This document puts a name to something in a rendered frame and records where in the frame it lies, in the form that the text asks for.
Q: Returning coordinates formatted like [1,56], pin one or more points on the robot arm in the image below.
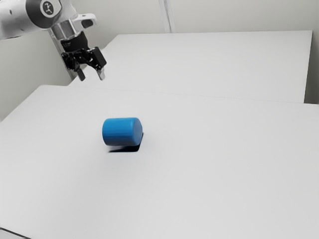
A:
[22,15]

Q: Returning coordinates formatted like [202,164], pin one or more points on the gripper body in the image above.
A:
[74,42]

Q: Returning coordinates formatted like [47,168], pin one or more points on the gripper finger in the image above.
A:
[96,59]
[73,63]

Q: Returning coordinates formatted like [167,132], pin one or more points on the blue mug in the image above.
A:
[122,131]

